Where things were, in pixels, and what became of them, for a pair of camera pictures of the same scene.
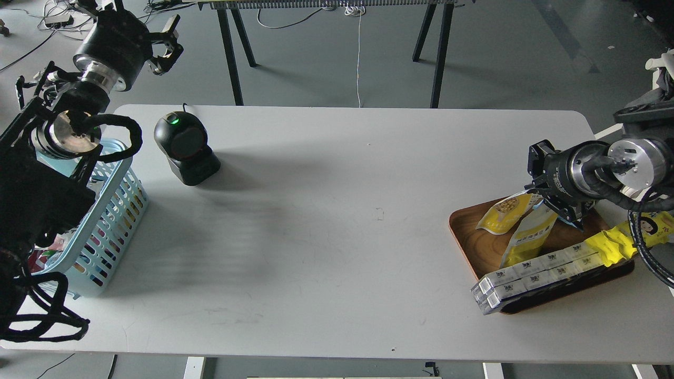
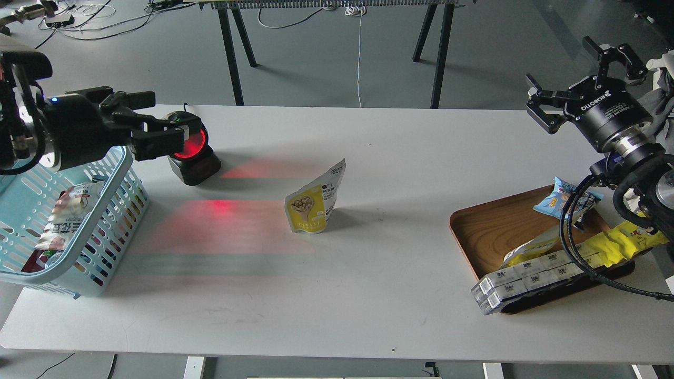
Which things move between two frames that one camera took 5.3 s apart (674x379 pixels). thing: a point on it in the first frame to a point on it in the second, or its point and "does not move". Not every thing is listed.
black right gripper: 577,174 to 614,117
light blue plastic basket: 87,250 does not move
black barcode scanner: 182,137 does not move
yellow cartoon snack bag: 616,243 does not move
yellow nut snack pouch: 505,214 to 309,208
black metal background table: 233,26 does not move
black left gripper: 119,45 to 80,130
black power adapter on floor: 58,25 does not move
